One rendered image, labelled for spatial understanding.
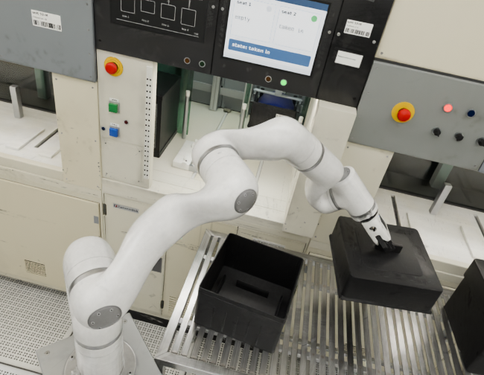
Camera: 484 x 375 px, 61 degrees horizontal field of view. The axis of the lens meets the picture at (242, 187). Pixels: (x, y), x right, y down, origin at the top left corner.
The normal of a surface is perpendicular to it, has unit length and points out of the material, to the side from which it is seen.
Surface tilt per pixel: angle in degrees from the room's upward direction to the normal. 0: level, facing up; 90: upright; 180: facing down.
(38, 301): 0
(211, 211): 111
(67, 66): 90
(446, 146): 90
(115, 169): 90
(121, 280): 57
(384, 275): 0
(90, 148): 90
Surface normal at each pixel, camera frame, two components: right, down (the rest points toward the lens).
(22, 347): 0.16, -0.80
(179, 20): -0.18, 0.55
